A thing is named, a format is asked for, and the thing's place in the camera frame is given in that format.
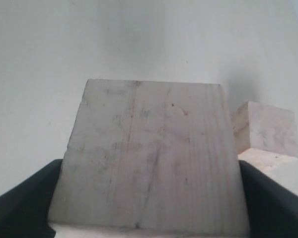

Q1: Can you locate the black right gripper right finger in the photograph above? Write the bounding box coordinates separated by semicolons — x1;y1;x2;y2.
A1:
239;160;298;238

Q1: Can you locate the second largest wooden cube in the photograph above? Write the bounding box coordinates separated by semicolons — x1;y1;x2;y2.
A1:
231;101;298;172

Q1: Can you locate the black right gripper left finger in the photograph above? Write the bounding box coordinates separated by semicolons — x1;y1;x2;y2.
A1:
0;159;62;238

